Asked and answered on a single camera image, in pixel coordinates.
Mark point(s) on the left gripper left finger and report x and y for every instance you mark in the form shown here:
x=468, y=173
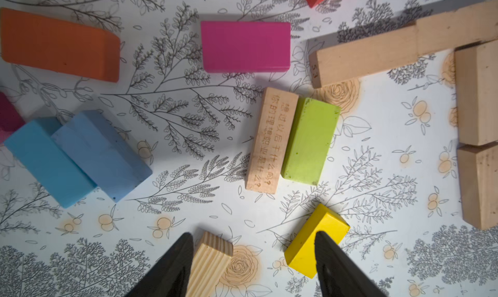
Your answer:
x=170, y=275

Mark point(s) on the orange block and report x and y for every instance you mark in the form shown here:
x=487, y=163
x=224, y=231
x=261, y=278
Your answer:
x=57, y=45

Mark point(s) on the purple block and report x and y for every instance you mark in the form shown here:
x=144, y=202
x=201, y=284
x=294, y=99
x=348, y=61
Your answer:
x=10, y=120

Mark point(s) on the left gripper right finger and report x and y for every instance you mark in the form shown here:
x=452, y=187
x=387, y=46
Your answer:
x=339, y=276

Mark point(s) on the green block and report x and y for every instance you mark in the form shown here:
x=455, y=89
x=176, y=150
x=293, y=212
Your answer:
x=310, y=138

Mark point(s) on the magenta block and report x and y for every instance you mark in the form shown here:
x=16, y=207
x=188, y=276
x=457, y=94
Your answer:
x=246, y=47

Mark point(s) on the wood block marked 71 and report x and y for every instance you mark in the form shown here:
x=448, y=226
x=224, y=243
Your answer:
x=478, y=184

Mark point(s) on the light blue block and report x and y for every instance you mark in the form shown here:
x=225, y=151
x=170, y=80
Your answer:
x=62, y=178

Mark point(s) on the natural wood block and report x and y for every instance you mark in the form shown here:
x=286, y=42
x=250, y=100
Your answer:
x=271, y=140
x=364, y=57
x=457, y=28

